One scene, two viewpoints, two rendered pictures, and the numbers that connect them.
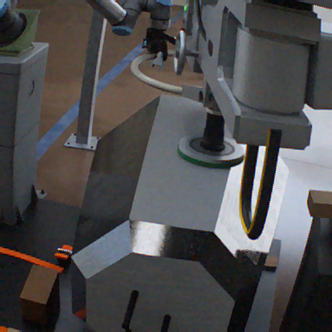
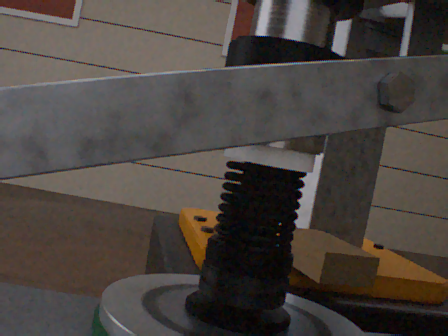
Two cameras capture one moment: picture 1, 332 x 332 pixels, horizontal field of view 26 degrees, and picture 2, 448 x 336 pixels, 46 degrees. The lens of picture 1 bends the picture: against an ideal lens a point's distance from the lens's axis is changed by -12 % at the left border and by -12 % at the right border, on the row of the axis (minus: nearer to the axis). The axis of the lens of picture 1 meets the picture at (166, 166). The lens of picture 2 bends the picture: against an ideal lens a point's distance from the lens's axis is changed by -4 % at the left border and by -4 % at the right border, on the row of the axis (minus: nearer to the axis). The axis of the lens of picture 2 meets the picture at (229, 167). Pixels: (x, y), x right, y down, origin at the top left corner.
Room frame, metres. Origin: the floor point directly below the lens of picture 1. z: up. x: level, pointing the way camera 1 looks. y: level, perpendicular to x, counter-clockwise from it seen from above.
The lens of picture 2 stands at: (2.56, 0.25, 0.97)
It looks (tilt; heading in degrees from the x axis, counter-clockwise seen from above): 3 degrees down; 253
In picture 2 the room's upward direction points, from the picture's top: 11 degrees clockwise
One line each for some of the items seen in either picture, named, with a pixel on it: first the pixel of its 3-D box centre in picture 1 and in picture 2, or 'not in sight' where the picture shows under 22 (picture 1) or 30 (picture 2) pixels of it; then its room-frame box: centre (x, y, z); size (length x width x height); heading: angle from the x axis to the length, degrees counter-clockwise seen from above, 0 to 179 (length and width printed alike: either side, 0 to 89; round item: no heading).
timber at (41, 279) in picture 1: (40, 294); not in sight; (2.47, 0.45, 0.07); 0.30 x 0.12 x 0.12; 177
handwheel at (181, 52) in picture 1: (191, 53); not in sight; (2.28, -0.04, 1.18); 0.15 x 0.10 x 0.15; 8
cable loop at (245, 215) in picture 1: (258, 174); not in sight; (1.76, -0.22, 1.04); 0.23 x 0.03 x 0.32; 8
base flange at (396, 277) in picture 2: not in sight; (299, 248); (2.05, -0.81, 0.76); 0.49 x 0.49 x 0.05; 84
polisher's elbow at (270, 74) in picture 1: (272, 65); not in sight; (1.76, -0.22, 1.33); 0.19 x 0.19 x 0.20
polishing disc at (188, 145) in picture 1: (212, 148); (235, 321); (2.41, -0.14, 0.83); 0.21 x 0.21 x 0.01
